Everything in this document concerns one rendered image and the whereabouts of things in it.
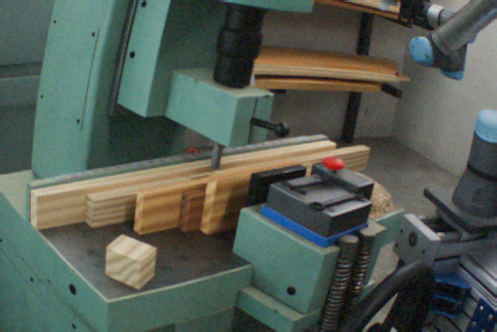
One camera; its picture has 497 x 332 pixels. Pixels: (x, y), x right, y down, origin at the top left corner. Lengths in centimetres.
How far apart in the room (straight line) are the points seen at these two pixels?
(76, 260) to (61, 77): 43
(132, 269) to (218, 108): 28
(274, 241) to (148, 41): 34
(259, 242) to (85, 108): 37
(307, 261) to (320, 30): 351
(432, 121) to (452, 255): 334
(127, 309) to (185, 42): 43
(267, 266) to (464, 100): 382
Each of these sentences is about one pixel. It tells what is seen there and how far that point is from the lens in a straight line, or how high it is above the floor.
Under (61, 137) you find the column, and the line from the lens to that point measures 114.
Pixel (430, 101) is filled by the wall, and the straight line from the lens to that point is 479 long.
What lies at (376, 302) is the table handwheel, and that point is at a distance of 76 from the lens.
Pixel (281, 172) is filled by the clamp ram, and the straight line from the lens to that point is 89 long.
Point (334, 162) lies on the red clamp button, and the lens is 88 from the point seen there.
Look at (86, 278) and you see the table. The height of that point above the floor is 90.
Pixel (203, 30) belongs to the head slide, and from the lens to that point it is 101.
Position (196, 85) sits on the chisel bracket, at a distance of 96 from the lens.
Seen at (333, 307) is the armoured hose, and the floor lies 88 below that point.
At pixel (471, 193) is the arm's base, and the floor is 86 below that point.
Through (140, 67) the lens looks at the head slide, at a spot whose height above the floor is 107.
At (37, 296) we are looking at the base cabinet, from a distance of 112.
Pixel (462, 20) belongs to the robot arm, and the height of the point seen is 124.
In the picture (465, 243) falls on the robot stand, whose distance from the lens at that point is 149.
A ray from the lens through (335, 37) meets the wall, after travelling 436.
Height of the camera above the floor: 130
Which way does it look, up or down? 20 degrees down
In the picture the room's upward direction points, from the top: 11 degrees clockwise
